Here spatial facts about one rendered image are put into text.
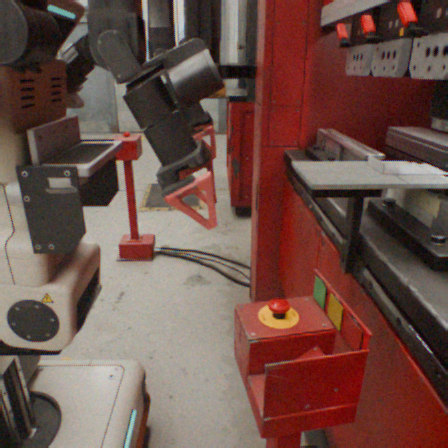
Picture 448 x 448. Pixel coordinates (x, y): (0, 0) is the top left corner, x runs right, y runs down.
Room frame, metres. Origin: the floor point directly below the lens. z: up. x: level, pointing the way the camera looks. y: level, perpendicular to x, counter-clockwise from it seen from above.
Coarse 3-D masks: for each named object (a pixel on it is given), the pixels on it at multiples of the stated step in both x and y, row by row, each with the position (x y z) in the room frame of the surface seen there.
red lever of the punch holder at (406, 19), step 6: (402, 6) 0.86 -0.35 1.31; (408, 6) 0.86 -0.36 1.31; (402, 12) 0.85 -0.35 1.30; (408, 12) 0.84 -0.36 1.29; (402, 18) 0.84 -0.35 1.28; (408, 18) 0.83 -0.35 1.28; (414, 18) 0.83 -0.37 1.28; (408, 24) 0.83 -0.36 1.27; (414, 24) 0.82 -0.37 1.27; (408, 30) 0.80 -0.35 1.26; (414, 30) 0.80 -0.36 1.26; (420, 30) 0.80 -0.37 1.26; (408, 36) 0.80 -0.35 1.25; (414, 36) 0.80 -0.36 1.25; (420, 36) 0.80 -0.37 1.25
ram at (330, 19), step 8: (328, 0) 1.53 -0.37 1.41; (360, 0) 1.21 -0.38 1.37; (368, 0) 1.15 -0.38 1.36; (376, 0) 1.10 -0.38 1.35; (384, 0) 1.05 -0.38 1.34; (344, 8) 1.34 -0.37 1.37; (352, 8) 1.27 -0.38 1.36; (360, 8) 1.20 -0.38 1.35; (328, 16) 1.51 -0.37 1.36; (336, 16) 1.42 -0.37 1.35; (344, 16) 1.34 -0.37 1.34; (352, 16) 1.31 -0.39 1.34; (328, 24) 1.54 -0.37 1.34; (336, 24) 1.53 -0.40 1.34; (344, 24) 1.52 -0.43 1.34
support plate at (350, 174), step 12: (300, 168) 0.78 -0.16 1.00; (312, 168) 0.78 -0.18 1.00; (324, 168) 0.78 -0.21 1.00; (336, 168) 0.78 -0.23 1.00; (348, 168) 0.78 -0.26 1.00; (360, 168) 0.78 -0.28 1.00; (312, 180) 0.68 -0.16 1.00; (324, 180) 0.68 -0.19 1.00; (336, 180) 0.69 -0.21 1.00; (348, 180) 0.69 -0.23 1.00; (360, 180) 0.69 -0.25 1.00; (372, 180) 0.69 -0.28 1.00; (384, 180) 0.69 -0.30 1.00; (396, 180) 0.69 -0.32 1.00; (408, 180) 0.69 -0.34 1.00; (420, 180) 0.69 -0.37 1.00; (432, 180) 0.69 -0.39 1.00; (444, 180) 0.69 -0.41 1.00
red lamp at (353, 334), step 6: (348, 318) 0.50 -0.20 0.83; (348, 324) 0.50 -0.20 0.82; (354, 324) 0.48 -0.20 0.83; (348, 330) 0.49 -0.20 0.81; (354, 330) 0.48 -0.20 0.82; (360, 330) 0.46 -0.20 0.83; (348, 336) 0.49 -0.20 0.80; (354, 336) 0.48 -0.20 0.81; (360, 336) 0.46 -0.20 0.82; (348, 342) 0.49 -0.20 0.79; (354, 342) 0.47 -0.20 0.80; (360, 342) 0.46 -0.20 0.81; (354, 348) 0.47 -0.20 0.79
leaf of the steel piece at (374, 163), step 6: (372, 156) 0.79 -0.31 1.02; (372, 162) 0.79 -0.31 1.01; (378, 162) 0.76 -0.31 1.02; (372, 168) 0.78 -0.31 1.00; (378, 168) 0.75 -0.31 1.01; (384, 168) 0.73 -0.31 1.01; (390, 168) 0.77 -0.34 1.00; (396, 168) 0.77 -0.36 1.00; (402, 168) 0.77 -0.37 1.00; (408, 168) 0.77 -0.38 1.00; (414, 168) 0.77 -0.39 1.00; (420, 168) 0.77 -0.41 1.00; (420, 174) 0.73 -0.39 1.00; (426, 174) 0.73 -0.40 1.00; (432, 174) 0.73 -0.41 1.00
